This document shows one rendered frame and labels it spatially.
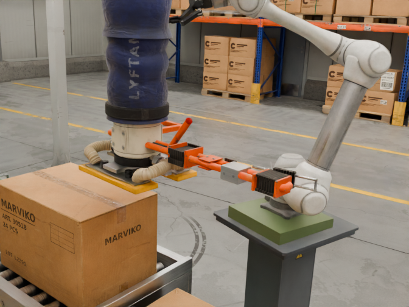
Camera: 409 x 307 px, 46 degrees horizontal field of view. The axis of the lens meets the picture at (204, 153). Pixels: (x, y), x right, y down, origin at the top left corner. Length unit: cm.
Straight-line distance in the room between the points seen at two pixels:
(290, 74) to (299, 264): 844
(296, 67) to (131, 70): 902
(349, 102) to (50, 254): 134
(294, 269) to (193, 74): 969
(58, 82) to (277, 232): 336
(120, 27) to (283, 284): 140
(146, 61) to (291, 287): 133
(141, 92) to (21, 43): 1069
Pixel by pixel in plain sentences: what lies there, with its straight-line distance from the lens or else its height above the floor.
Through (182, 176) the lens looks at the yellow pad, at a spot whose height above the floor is 112.
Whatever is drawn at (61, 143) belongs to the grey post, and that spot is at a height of 34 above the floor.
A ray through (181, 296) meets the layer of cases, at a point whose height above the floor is 54.
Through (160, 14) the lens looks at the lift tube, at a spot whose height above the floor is 168.
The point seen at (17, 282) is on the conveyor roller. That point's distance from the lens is 227.
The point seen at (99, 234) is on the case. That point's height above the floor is 87.
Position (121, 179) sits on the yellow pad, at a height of 113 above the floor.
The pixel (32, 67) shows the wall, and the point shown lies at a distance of 1226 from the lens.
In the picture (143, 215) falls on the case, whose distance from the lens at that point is 200.
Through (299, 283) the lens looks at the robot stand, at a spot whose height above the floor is 45.
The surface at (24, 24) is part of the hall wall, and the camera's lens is 1227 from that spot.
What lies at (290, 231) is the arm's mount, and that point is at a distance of 211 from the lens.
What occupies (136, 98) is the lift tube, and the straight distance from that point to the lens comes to 161.
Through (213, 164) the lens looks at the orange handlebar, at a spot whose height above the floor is 125.
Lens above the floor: 169
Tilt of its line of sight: 17 degrees down
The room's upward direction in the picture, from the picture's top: 2 degrees clockwise
